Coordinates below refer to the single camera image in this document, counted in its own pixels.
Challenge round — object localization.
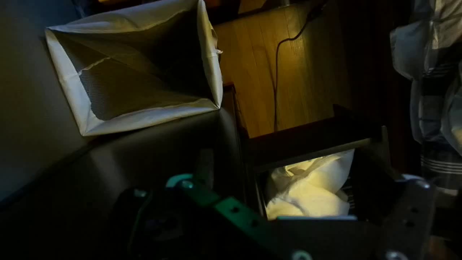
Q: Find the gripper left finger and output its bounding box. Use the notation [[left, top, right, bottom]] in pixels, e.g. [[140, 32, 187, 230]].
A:
[[164, 172, 271, 247]]

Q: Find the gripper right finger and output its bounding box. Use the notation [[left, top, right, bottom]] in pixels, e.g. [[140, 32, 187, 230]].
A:
[[379, 175, 437, 260]]

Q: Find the white crumpled cloth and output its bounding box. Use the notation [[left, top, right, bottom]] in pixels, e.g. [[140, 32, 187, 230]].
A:
[[264, 149, 358, 221]]

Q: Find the white paper-lined bin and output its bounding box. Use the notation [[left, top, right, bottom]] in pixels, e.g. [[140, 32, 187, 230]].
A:
[[44, 0, 225, 137]]

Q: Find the thin black floor cable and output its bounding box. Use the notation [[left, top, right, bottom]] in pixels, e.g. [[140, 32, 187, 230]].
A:
[[271, 7, 320, 133]]

